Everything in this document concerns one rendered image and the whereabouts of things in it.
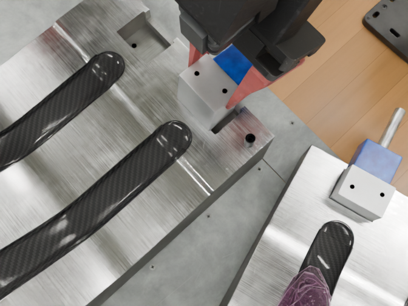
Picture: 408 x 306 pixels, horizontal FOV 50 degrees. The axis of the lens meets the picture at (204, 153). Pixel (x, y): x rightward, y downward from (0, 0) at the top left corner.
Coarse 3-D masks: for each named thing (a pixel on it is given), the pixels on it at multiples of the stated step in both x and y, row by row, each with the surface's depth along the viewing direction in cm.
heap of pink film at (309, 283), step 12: (300, 276) 43; (312, 276) 44; (288, 288) 43; (300, 288) 42; (312, 288) 42; (324, 288) 42; (288, 300) 41; (300, 300) 41; (312, 300) 41; (324, 300) 41
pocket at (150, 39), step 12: (144, 12) 49; (132, 24) 49; (144, 24) 51; (156, 24) 50; (132, 36) 51; (144, 36) 51; (156, 36) 51; (168, 36) 50; (132, 48) 51; (144, 48) 51; (156, 48) 51; (144, 60) 50
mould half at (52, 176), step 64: (128, 0) 49; (64, 64) 47; (128, 64) 47; (0, 128) 46; (64, 128) 46; (128, 128) 46; (192, 128) 45; (256, 128) 45; (0, 192) 43; (64, 192) 44; (192, 192) 44; (64, 256) 41; (128, 256) 43
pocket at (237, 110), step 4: (236, 104) 48; (236, 108) 47; (240, 108) 47; (232, 112) 49; (236, 112) 48; (240, 112) 47; (228, 116) 48; (232, 116) 48; (236, 116) 48; (224, 120) 48; (228, 120) 48; (220, 124) 48; (224, 124) 48; (212, 128) 48; (216, 128) 48; (220, 128) 48; (216, 132) 48
